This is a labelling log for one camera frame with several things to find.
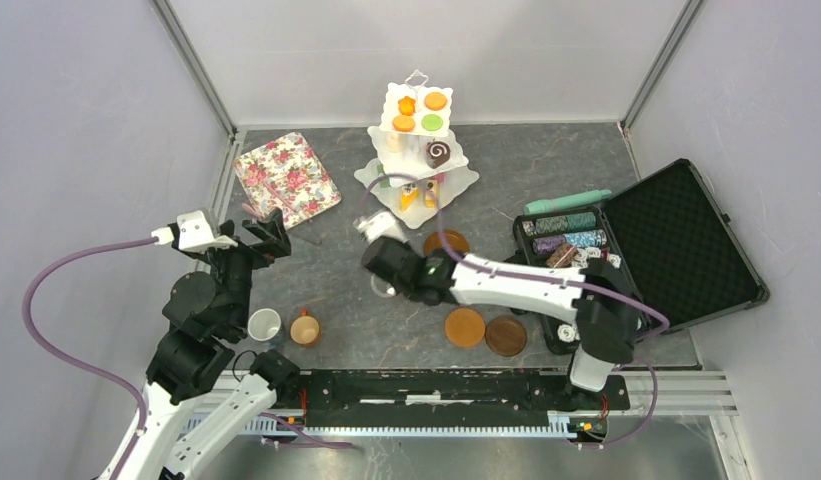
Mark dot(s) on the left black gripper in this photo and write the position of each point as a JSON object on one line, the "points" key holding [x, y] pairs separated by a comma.
{"points": [[427, 280]]}

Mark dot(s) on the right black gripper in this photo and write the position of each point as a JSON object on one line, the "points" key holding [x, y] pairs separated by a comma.
{"points": [[269, 235]]}

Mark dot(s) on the pink-tipped metal tongs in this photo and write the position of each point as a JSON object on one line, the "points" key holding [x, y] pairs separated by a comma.
{"points": [[300, 202]]}

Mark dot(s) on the large brown wooden saucer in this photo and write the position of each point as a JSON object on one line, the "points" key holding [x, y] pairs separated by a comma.
{"points": [[456, 240]]}

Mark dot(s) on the yellow cake slice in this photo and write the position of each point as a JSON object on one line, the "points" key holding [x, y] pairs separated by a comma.
{"points": [[408, 194]]}

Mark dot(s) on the orange yellow cake piece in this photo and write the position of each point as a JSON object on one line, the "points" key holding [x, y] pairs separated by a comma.
{"points": [[431, 194]]}

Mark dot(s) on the green square cake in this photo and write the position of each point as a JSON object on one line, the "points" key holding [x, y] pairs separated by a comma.
{"points": [[384, 180]]}

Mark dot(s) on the chocolate swirl roll cake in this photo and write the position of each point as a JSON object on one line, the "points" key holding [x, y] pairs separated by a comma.
{"points": [[437, 153]]}

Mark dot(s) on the cream round pastry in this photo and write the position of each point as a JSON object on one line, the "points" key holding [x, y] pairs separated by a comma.
{"points": [[394, 142]]}

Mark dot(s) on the green round macaron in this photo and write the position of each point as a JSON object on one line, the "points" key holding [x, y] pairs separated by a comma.
{"points": [[432, 122]]}

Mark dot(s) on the orange round macaron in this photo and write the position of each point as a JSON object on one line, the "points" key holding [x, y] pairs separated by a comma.
{"points": [[436, 100], [403, 123]]}

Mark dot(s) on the orange star pastry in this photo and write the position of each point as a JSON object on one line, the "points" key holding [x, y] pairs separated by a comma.
{"points": [[407, 106]]}

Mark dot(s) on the white mug pink handle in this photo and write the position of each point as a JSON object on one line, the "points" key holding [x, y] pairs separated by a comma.
{"points": [[382, 288]]}

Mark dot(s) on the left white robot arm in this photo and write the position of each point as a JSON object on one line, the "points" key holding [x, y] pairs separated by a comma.
{"points": [[207, 311]]}

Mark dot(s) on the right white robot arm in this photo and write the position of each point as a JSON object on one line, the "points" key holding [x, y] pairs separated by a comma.
{"points": [[594, 299]]}

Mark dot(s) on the light orange wooden coaster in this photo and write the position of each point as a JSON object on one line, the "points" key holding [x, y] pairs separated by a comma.
{"points": [[464, 327]]}

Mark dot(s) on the floral rectangular tray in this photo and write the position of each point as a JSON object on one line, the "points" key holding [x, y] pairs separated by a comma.
{"points": [[286, 174]]}

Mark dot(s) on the dark brown wooden coaster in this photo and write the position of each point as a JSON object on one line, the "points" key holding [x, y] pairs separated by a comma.
{"points": [[505, 336]]}

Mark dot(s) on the orange mug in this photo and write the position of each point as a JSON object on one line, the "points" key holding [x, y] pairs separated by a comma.
{"points": [[305, 330]]}

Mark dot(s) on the white three-tier dessert stand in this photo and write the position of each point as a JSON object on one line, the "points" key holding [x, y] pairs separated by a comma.
{"points": [[411, 166]]}

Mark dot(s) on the white blue chip stack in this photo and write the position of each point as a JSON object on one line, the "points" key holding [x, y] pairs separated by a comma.
{"points": [[529, 228]]}

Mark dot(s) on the purple chip stack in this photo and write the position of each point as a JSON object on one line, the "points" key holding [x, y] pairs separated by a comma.
{"points": [[547, 245]]}

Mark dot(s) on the brown chip stack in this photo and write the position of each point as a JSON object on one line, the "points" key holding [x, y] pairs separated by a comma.
{"points": [[562, 257]]}

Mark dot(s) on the blue yellow chip stack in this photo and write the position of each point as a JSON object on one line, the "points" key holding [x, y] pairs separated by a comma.
{"points": [[551, 225]]}

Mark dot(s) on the green chip stack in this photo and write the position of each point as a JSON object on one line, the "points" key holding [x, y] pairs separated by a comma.
{"points": [[580, 221]]}

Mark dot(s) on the loose white poker chips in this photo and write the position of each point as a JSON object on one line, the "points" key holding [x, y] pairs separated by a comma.
{"points": [[584, 255]]}

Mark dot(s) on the light blue chip stack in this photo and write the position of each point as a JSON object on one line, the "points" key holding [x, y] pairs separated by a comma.
{"points": [[587, 239]]}

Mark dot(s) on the black open carrying case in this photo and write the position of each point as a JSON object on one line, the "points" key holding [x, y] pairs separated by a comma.
{"points": [[678, 251]]}

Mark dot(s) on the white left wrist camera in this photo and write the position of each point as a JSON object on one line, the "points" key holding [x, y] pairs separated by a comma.
{"points": [[193, 232]]}

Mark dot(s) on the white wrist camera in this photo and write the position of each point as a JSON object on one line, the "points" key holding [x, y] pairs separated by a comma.
{"points": [[379, 225], [193, 232]]}

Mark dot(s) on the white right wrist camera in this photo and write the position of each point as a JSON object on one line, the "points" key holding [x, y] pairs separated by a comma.
{"points": [[379, 225]]}

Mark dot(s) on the teal cylindrical handle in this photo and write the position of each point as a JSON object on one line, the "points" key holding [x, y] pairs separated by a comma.
{"points": [[568, 202]]}

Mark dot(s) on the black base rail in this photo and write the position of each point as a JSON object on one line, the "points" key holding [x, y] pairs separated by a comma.
{"points": [[443, 398]]}

